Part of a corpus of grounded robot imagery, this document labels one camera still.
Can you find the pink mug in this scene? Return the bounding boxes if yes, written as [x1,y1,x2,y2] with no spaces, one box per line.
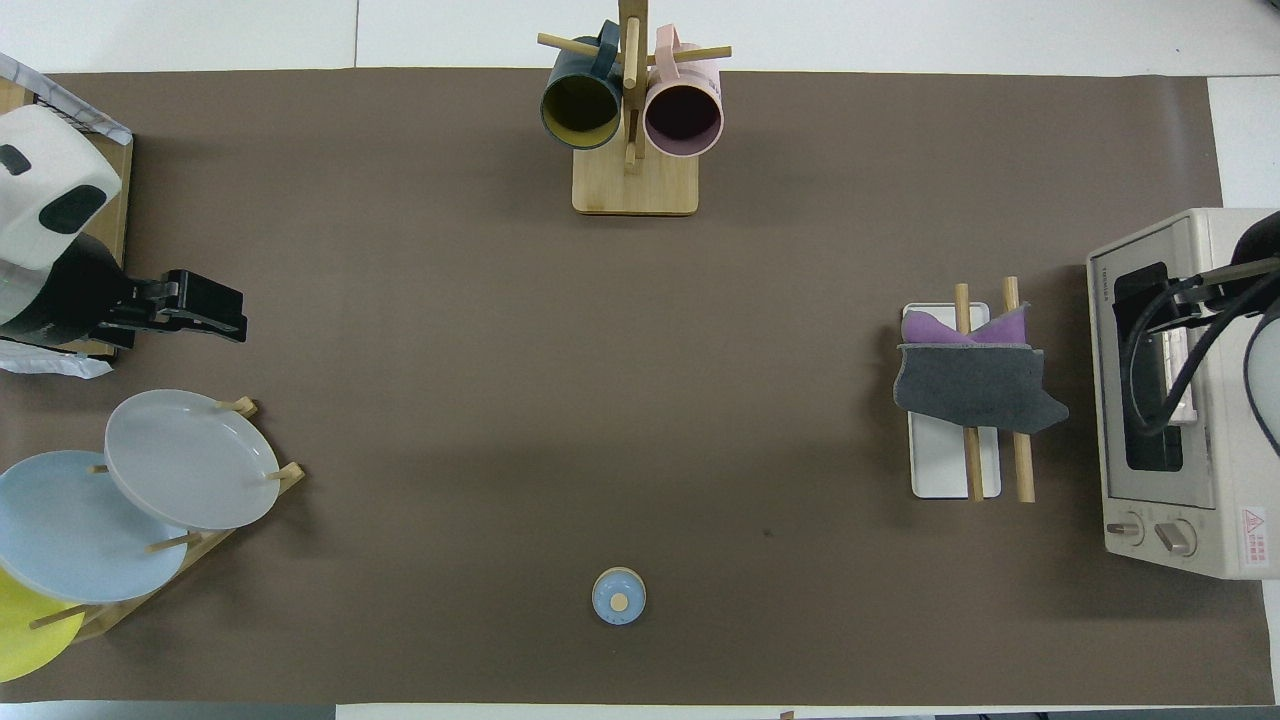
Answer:
[643,25,725,159]

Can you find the wooden mug tree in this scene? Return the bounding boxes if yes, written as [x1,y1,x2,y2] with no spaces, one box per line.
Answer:
[537,0,732,217]

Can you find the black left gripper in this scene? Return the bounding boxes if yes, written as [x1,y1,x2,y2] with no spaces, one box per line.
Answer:
[0,233,249,351]

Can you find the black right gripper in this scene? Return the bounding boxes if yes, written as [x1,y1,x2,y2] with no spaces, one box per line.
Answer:
[1113,212,1280,331]

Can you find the white towel rack wooden bars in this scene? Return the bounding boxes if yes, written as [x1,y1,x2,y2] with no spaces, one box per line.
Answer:
[902,277,1036,504]

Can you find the light blue plate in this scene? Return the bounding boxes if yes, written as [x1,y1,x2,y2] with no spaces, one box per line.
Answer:
[0,450,189,605]

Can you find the yellow plate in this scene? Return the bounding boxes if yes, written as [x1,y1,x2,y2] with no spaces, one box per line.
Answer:
[0,567,87,684]

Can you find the purple and grey towel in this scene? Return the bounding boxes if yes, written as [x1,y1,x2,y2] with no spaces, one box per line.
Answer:
[893,303,1070,435]

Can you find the blue round bell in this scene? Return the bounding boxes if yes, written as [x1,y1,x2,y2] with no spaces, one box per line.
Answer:
[592,567,647,627]

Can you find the white patterned liner cloth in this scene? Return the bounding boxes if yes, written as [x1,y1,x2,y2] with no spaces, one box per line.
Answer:
[0,52,133,146]

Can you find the white crumpled cloth piece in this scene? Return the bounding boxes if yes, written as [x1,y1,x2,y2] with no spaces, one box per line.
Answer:
[0,340,114,380]

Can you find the wooden plate rack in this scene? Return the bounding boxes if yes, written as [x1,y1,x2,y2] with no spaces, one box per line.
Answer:
[28,397,306,643]

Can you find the dark teal mug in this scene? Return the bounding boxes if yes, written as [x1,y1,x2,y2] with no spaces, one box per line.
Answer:
[540,20,625,151]

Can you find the cream toaster oven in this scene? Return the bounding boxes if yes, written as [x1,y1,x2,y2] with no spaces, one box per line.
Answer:
[1087,208,1280,581]

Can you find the wire basket wooden box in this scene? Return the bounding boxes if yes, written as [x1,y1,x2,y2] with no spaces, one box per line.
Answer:
[0,80,134,361]

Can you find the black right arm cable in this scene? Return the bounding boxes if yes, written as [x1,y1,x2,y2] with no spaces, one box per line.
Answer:
[1118,275,1280,438]

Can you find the brown table mat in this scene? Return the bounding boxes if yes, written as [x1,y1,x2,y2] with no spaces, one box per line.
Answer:
[0,68,1276,706]

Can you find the grey plate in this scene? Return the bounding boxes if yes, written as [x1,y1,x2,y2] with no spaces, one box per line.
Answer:
[104,389,282,531]

